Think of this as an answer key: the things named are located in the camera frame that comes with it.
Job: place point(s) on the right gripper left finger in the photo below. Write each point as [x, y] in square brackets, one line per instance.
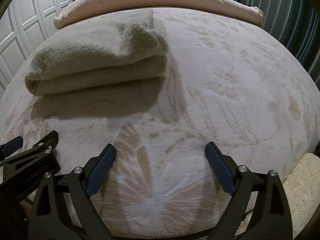
[62, 208]

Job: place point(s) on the pink floral bed blanket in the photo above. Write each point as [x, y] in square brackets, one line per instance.
[226, 81]

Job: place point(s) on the beige knit sweater black hearts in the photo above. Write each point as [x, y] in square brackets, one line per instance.
[104, 50]

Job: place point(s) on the pink rolled duvet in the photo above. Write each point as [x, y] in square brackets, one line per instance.
[82, 9]

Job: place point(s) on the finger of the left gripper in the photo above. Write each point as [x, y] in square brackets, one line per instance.
[12, 146]
[48, 142]

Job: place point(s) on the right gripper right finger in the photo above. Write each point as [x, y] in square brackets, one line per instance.
[271, 216]

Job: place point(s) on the grey-blue pleated curtain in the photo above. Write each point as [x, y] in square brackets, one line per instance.
[295, 24]

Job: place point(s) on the cream fluffy rug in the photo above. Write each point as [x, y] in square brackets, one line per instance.
[302, 191]

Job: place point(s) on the white panelled wardrobe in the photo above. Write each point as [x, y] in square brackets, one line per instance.
[25, 25]

